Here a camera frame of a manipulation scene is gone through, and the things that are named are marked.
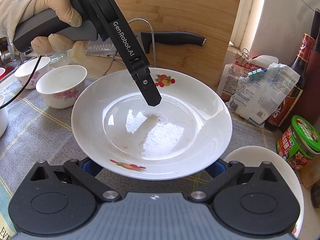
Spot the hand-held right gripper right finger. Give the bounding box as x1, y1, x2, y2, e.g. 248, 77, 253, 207
187, 159, 278, 202

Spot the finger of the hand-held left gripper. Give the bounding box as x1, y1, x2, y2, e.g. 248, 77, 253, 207
130, 58, 162, 107

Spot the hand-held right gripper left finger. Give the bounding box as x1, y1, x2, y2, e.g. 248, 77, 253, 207
29, 157, 122, 203

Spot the white fruit-print plate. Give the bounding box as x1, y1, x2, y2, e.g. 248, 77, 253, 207
224, 146, 304, 239
71, 67, 232, 180

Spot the white floral bowl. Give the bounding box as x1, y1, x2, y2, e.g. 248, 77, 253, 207
0, 94, 10, 138
14, 56, 51, 90
36, 65, 87, 109

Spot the person's left hand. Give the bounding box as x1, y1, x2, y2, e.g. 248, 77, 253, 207
0, 0, 89, 63

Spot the grey blue checked cloth mat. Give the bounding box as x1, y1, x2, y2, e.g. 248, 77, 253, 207
0, 76, 283, 240

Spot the bamboo cutting board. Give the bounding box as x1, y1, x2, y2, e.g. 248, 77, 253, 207
111, 0, 243, 90

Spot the red and white packet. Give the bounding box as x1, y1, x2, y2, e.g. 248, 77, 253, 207
217, 64, 240, 100

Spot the white printed plastic bag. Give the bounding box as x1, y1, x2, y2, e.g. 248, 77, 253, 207
229, 62, 299, 127

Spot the green-lid sauce jar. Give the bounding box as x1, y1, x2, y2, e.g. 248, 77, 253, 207
276, 115, 320, 172

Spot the metal binder clip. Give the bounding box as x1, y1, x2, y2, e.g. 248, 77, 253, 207
234, 48, 251, 63

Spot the teal binder clip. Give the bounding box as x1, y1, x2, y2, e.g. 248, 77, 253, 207
247, 67, 267, 81

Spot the stainless steel sink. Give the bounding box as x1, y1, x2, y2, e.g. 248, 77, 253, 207
0, 50, 20, 68

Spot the white folded bag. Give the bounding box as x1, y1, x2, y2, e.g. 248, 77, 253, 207
246, 54, 279, 72

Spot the dark soy sauce bottle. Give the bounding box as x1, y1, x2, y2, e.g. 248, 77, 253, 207
265, 33, 315, 132

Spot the metal wire rack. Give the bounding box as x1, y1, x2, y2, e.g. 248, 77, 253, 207
102, 18, 157, 77

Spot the black-handled kitchen knife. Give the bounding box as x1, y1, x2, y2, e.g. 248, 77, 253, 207
89, 31, 206, 55

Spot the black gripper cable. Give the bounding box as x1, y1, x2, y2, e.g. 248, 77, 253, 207
0, 54, 42, 110

